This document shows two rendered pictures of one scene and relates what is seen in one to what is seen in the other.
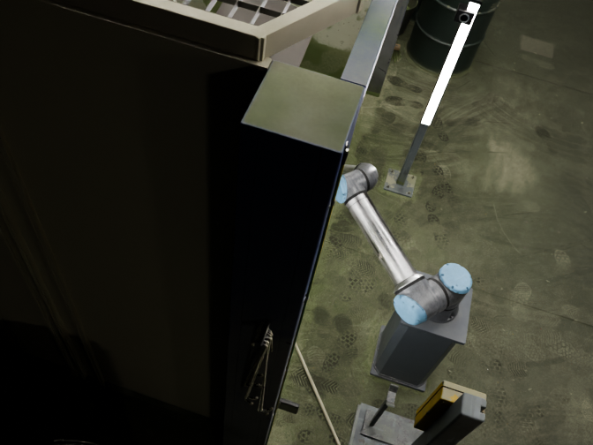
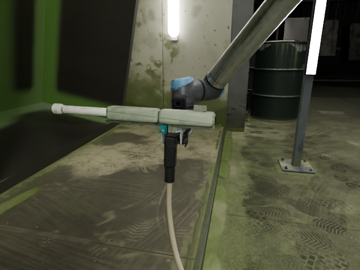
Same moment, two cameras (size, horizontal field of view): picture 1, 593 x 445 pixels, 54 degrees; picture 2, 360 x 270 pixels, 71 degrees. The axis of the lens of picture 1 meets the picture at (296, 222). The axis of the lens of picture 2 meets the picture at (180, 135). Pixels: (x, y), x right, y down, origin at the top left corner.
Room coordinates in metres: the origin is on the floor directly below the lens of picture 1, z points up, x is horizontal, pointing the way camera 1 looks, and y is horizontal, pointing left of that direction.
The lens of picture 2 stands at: (1.06, 0.00, 0.70)
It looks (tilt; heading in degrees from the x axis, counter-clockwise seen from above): 17 degrees down; 5
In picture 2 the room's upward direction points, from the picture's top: straight up
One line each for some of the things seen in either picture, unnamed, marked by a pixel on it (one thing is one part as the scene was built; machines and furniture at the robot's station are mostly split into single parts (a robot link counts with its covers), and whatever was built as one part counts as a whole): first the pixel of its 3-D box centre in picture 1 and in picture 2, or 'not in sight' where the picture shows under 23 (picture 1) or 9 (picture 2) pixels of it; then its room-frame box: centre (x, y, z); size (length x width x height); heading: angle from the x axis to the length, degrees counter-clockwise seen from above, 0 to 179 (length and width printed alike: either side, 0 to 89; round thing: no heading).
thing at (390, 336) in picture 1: (417, 334); not in sight; (1.41, -0.73, 0.32); 0.31 x 0.31 x 0.64; 82
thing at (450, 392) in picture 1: (447, 412); not in sight; (0.61, -0.52, 1.42); 0.12 x 0.06 x 0.26; 82
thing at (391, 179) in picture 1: (400, 183); (295, 165); (2.69, -0.64, 0.01); 0.20 x 0.20 x 0.01; 82
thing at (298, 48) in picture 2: (456, 8); (277, 81); (4.21, -0.90, 0.44); 0.59 x 0.58 x 0.89; 7
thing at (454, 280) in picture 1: (449, 286); not in sight; (1.41, -0.72, 0.83); 0.17 x 0.15 x 0.18; 132
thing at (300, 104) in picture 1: (260, 358); not in sight; (0.77, 0.03, 1.14); 0.18 x 0.18 x 2.29; 82
